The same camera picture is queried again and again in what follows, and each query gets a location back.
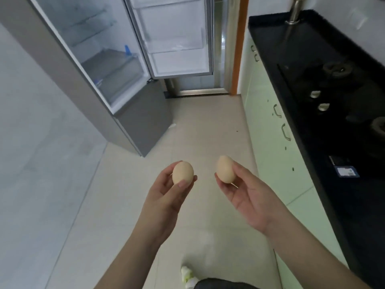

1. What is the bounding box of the person's dark trouser leg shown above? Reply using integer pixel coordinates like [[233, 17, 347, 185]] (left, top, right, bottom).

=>
[[194, 278, 260, 289]]

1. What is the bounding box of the open refrigerator door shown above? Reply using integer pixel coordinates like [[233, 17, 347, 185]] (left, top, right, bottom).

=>
[[123, 0, 215, 79]]

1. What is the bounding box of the beige egg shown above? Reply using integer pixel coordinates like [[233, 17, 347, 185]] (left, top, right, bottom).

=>
[[216, 155, 237, 184], [172, 161, 194, 186]]

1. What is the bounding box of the clear refrigerator drawer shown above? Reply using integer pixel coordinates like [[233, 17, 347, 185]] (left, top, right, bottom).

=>
[[81, 49, 150, 104]]

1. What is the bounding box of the person's right forearm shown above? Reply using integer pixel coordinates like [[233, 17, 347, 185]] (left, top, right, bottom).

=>
[[265, 208, 373, 289]]

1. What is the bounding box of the black stove burner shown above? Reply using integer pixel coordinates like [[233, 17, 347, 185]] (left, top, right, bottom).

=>
[[323, 60, 354, 79], [370, 116, 385, 139]]

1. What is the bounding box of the person's right hand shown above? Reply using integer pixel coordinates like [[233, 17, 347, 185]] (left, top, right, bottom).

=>
[[214, 161, 291, 237]]

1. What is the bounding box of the grey refrigerator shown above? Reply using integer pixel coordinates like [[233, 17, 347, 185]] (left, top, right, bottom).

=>
[[0, 0, 174, 157]]

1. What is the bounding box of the white green shoe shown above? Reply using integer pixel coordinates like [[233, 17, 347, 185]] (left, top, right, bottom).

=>
[[180, 265, 200, 289]]

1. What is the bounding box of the white wall socket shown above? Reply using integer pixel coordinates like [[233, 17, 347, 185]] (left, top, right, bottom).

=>
[[347, 8, 369, 31]]

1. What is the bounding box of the light green kitchen cabinet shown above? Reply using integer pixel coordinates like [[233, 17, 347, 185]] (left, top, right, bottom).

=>
[[240, 28, 349, 289]]

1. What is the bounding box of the glass refrigerator shelf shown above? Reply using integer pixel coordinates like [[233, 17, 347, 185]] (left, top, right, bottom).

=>
[[59, 7, 117, 47]]

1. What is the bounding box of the person's left hand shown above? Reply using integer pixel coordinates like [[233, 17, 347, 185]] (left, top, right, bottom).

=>
[[137, 161, 198, 245]]

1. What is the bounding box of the silver faucet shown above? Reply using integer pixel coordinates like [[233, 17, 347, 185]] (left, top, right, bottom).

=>
[[285, 0, 306, 25]]

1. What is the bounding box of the orange door frame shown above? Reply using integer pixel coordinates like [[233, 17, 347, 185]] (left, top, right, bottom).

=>
[[230, 0, 250, 96]]

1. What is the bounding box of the person's left forearm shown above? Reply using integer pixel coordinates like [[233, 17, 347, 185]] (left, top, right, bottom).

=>
[[94, 227, 161, 289]]

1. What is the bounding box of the clear door bin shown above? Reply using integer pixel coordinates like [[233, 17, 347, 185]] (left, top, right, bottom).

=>
[[143, 28, 206, 54]]

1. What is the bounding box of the black gas stove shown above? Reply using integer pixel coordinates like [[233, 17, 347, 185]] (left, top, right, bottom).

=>
[[276, 55, 385, 167]]

